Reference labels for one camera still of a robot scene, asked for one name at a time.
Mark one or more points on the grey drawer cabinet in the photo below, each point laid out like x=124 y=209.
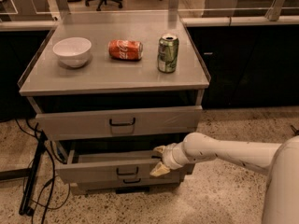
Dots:
x=104 y=83

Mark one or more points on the grey drawer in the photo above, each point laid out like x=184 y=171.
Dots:
x=99 y=185
x=125 y=167
x=122 y=122

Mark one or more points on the green soda can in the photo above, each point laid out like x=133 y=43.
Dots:
x=167 y=53

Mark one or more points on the crushed red cola can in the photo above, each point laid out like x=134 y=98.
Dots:
x=125 y=50

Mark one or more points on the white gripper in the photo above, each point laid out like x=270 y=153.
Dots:
x=168 y=156

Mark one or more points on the black metal stand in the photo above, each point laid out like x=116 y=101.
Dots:
x=25 y=208

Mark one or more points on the white ceramic bowl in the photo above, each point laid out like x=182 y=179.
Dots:
x=73 y=51

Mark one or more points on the dark low cabinet right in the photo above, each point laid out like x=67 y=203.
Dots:
x=250 y=66

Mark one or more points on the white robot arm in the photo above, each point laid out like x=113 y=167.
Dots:
x=279 y=162

